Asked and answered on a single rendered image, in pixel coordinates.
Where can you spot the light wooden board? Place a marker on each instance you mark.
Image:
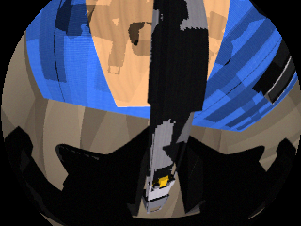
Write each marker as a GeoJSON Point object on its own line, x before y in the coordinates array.
{"type": "Point", "coordinates": [121, 30]}

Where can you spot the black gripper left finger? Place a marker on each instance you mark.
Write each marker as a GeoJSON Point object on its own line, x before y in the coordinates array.
{"type": "Point", "coordinates": [125, 168]}

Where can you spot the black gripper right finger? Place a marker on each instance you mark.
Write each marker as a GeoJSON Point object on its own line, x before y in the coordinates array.
{"type": "Point", "coordinates": [203, 170]}

